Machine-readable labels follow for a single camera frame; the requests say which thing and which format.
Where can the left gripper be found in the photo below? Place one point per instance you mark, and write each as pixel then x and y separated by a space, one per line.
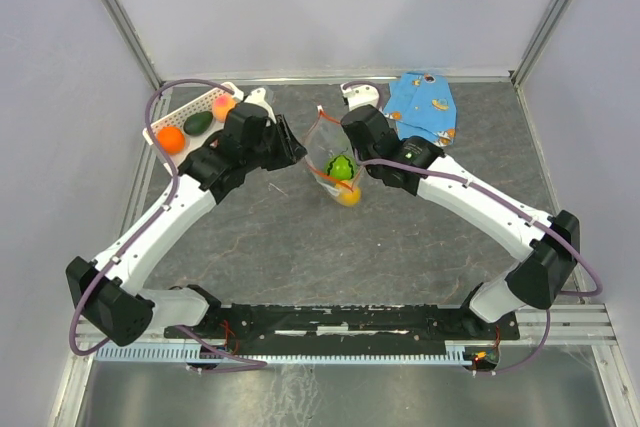
pixel 291 149

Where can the clear zip top bag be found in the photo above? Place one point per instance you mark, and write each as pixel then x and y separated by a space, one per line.
pixel 324 140

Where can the green watermelon toy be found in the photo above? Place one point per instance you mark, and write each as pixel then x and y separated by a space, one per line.
pixel 341 167

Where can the yellow lemon toy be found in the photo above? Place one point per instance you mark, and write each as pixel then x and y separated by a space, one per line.
pixel 348 196

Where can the orange toy fruit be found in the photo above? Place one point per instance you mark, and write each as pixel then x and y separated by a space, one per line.
pixel 171 139

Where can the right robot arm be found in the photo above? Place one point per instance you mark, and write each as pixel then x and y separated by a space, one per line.
pixel 543 246

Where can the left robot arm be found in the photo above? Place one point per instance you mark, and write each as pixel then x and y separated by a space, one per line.
pixel 109 290

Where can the peach toy fruit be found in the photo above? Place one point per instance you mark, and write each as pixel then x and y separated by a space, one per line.
pixel 221 106

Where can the dark green avocado toy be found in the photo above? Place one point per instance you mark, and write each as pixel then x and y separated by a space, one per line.
pixel 198 123

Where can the white plastic basket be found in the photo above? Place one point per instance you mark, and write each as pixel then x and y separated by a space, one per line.
pixel 203 106

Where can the blue patterned cloth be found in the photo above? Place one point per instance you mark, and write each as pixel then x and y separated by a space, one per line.
pixel 421 104

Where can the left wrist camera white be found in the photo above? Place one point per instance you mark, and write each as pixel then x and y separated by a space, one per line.
pixel 262 96

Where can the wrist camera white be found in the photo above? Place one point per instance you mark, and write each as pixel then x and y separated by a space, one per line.
pixel 262 96
pixel 360 93

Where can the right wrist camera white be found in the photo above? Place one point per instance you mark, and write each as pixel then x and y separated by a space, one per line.
pixel 360 93

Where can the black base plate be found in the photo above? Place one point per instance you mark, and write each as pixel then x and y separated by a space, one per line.
pixel 379 344

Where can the light blue cable duct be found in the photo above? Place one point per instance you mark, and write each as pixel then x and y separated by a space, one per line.
pixel 194 354

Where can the aluminium frame rail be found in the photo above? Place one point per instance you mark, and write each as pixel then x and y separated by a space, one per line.
pixel 565 323

